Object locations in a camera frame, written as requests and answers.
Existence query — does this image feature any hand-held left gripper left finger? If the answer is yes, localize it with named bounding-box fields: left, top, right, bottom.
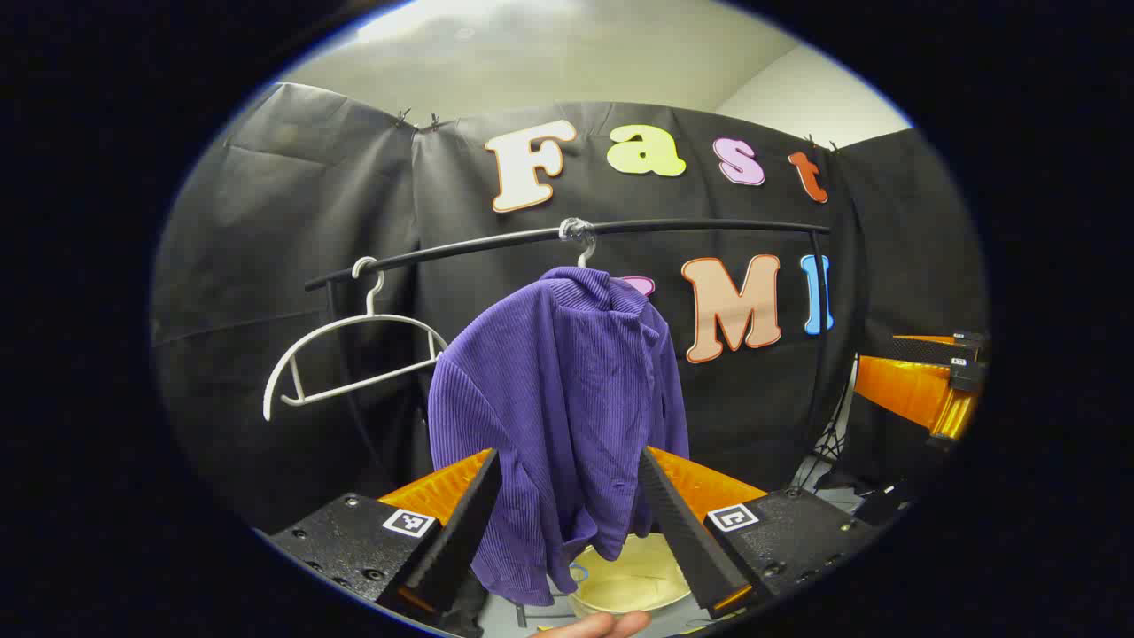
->
left=266, top=447, right=503, bottom=621

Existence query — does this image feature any purple ribbed knit top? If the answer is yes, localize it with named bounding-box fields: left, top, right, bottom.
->
left=427, top=266, right=690, bottom=608

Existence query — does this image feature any black clothes rack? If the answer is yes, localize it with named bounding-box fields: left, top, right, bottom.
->
left=304, top=219, right=838, bottom=497

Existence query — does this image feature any white plastic hanger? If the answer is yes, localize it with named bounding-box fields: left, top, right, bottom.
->
left=262, top=257, right=450, bottom=423

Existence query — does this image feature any beige laundry hamper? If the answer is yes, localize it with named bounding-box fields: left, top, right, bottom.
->
left=567, top=532, right=694, bottom=619

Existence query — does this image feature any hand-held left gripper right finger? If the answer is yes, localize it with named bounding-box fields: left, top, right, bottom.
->
left=638, top=446, right=878, bottom=621

